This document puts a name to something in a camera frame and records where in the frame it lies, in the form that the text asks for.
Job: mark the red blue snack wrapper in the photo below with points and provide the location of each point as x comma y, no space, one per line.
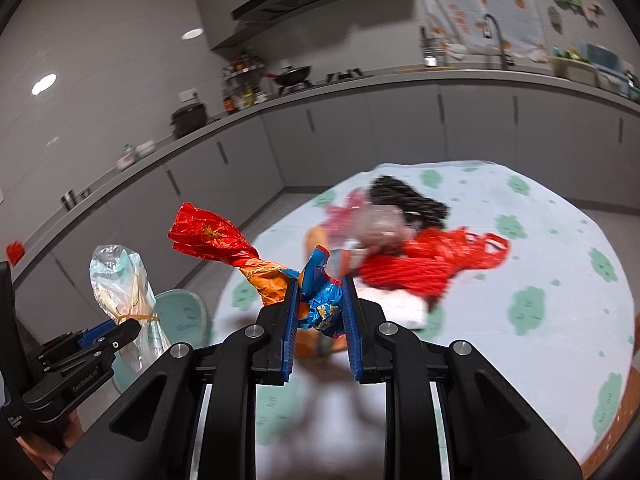
205,235

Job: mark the white bowl on counter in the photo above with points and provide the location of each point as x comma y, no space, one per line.
146,149

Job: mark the red object on counter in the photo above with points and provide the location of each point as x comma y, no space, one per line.
15,253

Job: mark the dish rack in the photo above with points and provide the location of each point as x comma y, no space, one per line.
433,48

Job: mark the white lidded pot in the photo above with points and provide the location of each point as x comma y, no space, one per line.
128,157

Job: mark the clear plastic bag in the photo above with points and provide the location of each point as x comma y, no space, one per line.
121,287

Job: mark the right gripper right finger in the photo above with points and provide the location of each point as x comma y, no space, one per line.
368,360

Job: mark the orange patterned window curtain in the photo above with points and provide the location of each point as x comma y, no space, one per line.
489,27

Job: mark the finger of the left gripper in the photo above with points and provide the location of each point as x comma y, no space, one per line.
90,336
107,346

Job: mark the red plastic bag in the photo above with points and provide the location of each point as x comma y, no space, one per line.
459,249

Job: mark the white storage container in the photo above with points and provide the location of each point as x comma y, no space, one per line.
576,71

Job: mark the red mesh net bag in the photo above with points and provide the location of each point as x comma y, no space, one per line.
421,277

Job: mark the black rice cooker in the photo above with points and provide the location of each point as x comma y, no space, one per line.
188,119

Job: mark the green cloud pattern tablecloth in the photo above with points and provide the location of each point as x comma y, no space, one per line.
556,318

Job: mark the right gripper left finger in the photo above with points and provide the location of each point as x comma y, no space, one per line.
274,361

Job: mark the grey kitchen cabinets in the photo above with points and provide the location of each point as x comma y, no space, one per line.
581,142

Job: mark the person's left hand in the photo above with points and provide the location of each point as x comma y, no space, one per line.
46,456

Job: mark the spice rack with bottles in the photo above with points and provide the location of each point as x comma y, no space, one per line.
242,82

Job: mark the pink plastic bag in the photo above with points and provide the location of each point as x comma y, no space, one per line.
338,217

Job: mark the black wok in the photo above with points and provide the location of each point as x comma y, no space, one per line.
292,77

